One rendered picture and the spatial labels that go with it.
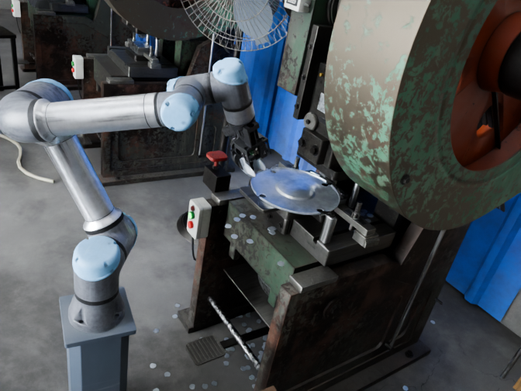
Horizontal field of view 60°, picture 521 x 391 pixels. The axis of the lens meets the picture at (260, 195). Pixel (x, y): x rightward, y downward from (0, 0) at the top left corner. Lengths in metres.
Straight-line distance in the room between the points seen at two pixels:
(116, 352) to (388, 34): 1.10
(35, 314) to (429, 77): 1.73
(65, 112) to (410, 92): 0.71
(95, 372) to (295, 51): 1.10
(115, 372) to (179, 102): 0.86
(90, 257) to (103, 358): 0.33
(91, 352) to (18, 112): 0.68
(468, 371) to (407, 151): 1.54
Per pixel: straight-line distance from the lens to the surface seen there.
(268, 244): 1.41
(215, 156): 1.61
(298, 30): 1.40
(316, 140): 1.35
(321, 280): 1.32
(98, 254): 1.25
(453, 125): 1.10
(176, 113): 0.96
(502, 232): 2.44
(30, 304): 2.12
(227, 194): 1.62
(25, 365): 1.91
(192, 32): 2.54
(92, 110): 1.04
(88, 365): 1.44
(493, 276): 2.56
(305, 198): 1.39
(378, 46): 0.80
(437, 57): 0.82
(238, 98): 1.09
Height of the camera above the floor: 1.45
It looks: 29 degrees down
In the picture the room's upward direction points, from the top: 12 degrees clockwise
